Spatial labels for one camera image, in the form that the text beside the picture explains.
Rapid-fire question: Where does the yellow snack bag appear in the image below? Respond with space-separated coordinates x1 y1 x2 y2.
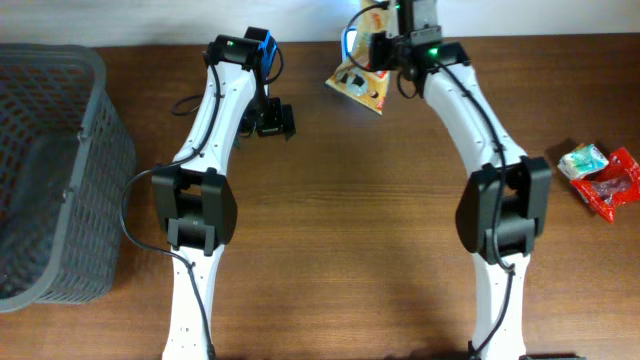
325 0 391 115

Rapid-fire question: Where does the teal tissue pack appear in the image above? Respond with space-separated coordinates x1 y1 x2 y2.
557 144 609 180

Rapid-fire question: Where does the red snack bag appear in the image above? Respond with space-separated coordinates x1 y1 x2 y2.
570 147 639 224

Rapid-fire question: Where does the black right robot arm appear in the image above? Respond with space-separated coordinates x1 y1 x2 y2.
368 1 551 360

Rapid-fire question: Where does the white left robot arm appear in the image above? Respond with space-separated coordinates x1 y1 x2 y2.
151 27 296 359

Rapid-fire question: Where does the white barcode scanner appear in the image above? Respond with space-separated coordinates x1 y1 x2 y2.
340 26 357 61

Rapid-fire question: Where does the grey plastic basket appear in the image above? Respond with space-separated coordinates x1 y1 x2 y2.
1 44 136 313

